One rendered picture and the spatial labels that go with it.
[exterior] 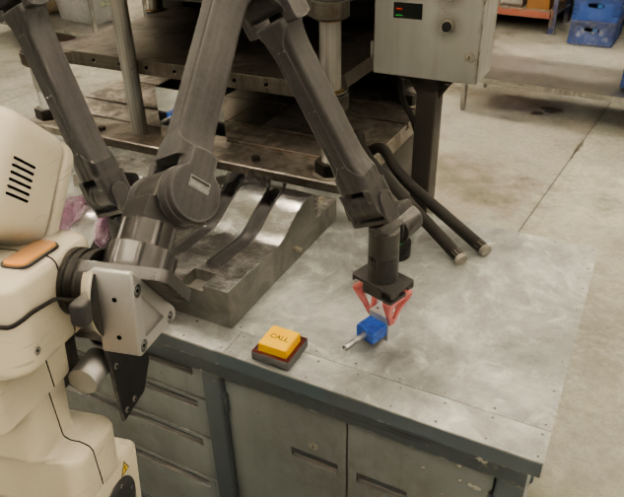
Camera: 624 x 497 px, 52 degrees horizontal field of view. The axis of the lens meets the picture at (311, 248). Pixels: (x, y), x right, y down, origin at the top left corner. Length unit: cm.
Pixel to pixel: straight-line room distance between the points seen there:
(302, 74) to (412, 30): 81
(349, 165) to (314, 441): 60
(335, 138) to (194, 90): 29
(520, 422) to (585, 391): 132
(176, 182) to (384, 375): 58
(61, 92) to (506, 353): 94
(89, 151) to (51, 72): 14
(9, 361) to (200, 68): 44
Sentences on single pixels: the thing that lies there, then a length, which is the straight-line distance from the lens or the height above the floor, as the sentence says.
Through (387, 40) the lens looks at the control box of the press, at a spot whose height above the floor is 117.
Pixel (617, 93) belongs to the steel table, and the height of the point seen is 25.
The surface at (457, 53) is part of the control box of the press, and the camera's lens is 182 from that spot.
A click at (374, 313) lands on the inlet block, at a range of 127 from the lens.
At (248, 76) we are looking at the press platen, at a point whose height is 103.
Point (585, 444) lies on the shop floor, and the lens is 231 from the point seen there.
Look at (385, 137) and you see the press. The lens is 223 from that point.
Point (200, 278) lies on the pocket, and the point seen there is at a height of 87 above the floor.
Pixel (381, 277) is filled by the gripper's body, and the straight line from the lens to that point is 119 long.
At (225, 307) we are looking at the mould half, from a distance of 130.
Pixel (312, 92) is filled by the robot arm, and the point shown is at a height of 129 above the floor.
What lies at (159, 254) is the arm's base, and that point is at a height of 122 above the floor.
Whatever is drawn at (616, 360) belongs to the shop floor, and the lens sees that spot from 266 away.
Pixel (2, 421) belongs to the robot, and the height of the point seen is 104.
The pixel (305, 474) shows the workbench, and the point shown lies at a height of 45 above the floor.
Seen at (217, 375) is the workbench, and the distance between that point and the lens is 141.
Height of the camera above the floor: 163
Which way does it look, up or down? 32 degrees down
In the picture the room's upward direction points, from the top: 1 degrees counter-clockwise
